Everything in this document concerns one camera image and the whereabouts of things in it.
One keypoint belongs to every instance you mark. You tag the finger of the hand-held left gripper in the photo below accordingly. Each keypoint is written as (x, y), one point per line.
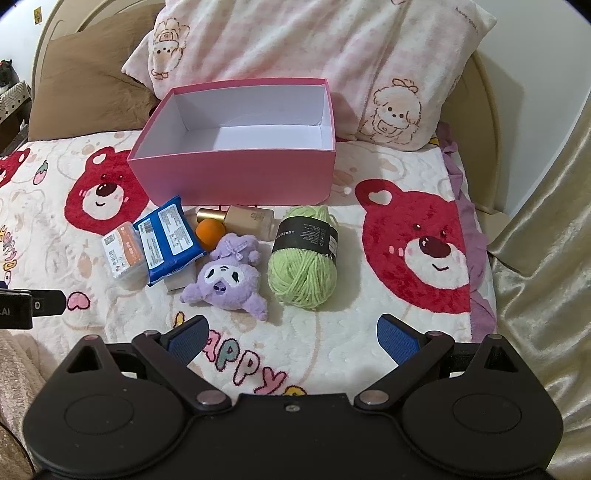
(48, 303)

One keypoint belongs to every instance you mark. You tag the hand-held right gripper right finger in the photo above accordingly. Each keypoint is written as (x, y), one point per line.
(397, 344)

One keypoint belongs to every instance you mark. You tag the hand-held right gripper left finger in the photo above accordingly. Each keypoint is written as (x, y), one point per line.
(189, 341)

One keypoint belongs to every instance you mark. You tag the small white box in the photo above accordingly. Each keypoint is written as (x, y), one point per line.
(180, 279)

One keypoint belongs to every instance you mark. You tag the purple plush toy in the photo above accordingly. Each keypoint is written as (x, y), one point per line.
(226, 281)

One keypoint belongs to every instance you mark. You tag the orange and white clear pack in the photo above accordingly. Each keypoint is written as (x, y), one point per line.
(122, 251)

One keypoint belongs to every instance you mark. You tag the blue wipes pack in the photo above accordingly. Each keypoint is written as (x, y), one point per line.
(168, 240)

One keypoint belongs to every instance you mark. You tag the orange makeup sponge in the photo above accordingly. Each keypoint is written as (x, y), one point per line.
(208, 233)

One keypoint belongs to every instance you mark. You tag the green yarn ball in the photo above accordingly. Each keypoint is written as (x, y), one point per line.
(300, 277)

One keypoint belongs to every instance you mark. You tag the beige foundation bottle gold cap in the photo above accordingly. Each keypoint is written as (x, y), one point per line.
(249, 221)

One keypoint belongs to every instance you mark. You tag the pink cardboard box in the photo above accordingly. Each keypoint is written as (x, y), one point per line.
(231, 175)

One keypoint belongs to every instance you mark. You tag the beige fuzzy cloth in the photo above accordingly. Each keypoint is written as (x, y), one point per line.
(18, 378)

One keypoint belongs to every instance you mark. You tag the purple ruffled bed sheet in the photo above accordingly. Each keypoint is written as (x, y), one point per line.
(466, 217)

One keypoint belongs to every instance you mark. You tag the gold curtain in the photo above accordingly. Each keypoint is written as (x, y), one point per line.
(545, 277)

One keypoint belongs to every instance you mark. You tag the nightstand with patterned cover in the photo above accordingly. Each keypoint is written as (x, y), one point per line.
(14, 101)

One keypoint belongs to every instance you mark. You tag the brown pillow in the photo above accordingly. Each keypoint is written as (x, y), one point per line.
(83, 83)

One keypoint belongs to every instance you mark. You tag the black and white cat plush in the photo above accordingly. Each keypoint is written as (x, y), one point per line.
(7, 74)

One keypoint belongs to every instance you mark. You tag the pink printed pillow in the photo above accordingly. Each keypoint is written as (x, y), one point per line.
(369, 55)

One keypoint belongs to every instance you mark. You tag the yellow wall sticker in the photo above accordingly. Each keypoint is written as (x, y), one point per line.
(39, 14)

